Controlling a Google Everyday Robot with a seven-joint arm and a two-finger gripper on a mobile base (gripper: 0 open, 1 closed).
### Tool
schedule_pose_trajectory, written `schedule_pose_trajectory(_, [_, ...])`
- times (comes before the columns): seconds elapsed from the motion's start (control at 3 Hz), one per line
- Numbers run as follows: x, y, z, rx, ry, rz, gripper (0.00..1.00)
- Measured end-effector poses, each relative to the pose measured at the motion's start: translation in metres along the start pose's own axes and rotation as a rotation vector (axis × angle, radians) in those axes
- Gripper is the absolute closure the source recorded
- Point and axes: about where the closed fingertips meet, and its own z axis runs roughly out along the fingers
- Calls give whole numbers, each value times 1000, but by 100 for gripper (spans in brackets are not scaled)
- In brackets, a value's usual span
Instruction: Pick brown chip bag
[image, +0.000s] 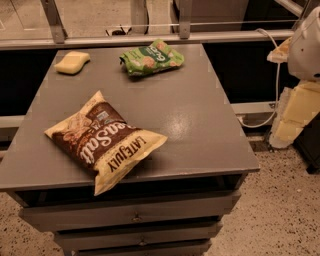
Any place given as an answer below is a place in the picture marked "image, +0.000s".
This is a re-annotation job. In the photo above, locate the brown and cream chip bag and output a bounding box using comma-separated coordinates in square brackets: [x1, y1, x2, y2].
[45, 92, 167, 196]

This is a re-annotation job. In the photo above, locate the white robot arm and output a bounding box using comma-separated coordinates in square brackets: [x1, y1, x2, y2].
[267, 6, 320, 149]

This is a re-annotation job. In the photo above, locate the green snack bag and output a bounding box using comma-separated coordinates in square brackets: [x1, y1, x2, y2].
[120, 39, 184, 77]

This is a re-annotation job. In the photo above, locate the grey drawer cabinet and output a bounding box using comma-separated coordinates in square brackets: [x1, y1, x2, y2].
[0, 43, 261, 256]

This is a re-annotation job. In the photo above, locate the yellow sponge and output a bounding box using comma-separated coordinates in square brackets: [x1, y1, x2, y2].
[54, 51, 90, 75]

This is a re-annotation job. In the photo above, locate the middle grey drawer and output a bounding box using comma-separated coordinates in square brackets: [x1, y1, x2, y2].
[55, 220, 222, 251]

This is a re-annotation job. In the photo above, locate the grey drawer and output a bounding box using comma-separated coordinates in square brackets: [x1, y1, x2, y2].
[76, 239, 211, 256]
[55, 220, 222, 251]
[20, 190, 241, 232]

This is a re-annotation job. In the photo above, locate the bottom grey drawer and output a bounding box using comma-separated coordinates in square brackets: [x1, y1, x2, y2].
[76, 239, 211, 256]

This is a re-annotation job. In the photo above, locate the top grey drawer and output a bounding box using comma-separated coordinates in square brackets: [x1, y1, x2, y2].
[20, 190, 241, 232]

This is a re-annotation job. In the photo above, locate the grey metal railing frame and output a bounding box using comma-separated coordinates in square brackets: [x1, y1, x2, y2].
[0, 0, 319, 50]

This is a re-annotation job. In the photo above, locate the white cable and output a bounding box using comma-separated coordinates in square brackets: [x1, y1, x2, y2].
[237, 28, 282, 129]

